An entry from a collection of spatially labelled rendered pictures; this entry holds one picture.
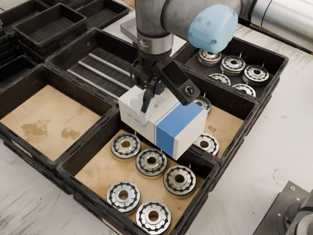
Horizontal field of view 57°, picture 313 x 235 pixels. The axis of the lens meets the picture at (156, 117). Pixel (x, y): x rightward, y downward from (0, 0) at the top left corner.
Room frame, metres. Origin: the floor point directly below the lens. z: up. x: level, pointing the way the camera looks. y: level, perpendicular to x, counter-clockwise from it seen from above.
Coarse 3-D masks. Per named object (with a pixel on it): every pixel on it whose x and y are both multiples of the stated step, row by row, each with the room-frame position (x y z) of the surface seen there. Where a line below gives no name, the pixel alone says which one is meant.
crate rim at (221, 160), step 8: (192, 72) 0.83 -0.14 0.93; (208, 80) 0.79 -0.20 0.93; (224, 88) 0.74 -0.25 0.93; (240, 96) 0.70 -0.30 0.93; (256, 104) 0.66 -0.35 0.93; (248, 120) 0.59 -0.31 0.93; (240, 128) 0.56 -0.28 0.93; (240, 136) 0.54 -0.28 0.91; (192, 144) 0.50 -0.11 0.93; (232, 144) 0.50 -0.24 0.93; (208, 152) 0.47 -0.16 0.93; (224, 152) 0.47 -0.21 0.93; (216, 160) 0.44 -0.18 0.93; (224, 160) 0.45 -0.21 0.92
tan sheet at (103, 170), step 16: (144, 144) 0.57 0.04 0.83; (96, 160) 0.50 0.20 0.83; (112, 160) 0.50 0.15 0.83; (80, 176) 0.44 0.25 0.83; (96, 176) 0.44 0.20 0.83; (112, 176) 0.44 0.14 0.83; (128, 176) 0.44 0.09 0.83; (96, 192) 0.38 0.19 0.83; (144, 192) 0.38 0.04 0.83; (160, 192) 0.38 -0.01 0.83; (176, 208) 0.33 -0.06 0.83
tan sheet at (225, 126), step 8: (216, 112) 0.71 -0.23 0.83; (224, 112) 0.71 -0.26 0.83; (208, 120) 0.67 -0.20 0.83; (216, 120) 0.67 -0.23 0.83; (224, 120) 0.67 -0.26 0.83; (232, 120) 0.67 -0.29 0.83; (240, 120) 0.67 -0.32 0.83; (208, 128) 0.64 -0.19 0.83; (216, 128) 0.64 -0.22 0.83; (224, 128) 0.64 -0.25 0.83; (232, 128) 0.64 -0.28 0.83; (216, 136) 0.60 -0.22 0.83; (224, 136) 0.60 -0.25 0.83; (232, 136) 0.60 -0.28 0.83; (224, 144) 0.57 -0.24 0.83
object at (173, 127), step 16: (128, 96) 0.51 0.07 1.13; (160, 96) 0.51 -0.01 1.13; (128, 112) 0.48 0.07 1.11; (160, 112) 0.46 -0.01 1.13; (176, 112) 0.46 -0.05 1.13; (192, 112) 0.46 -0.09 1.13; (144, 128) 0.44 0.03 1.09; (160, 128) 0.41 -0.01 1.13; (176, 128) 0.41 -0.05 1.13; (192, 128) 0.42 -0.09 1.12; (160, 144) 0.41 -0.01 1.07; (176, 144) 0.38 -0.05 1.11
